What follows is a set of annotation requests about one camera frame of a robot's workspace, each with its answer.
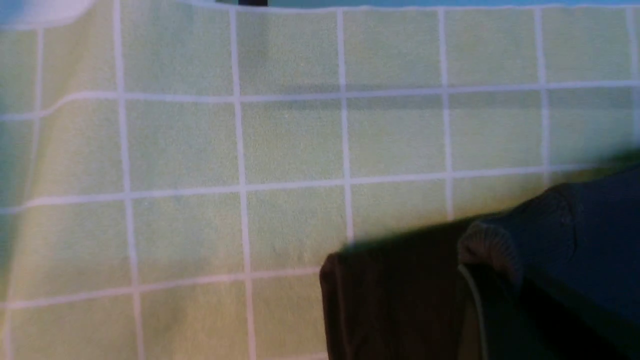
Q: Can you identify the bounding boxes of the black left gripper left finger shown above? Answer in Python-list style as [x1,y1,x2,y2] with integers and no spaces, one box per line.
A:
[457,265,546,360]

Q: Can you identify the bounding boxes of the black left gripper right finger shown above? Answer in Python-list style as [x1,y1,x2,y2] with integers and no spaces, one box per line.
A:
[518,280,639,360]

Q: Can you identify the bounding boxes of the dark gray long-sleeve top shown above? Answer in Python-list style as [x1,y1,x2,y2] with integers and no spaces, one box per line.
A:
[319,165,639,360]

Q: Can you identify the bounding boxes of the light green checkered tablecloth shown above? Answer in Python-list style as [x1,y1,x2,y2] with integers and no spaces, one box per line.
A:
[1,0,639,360]

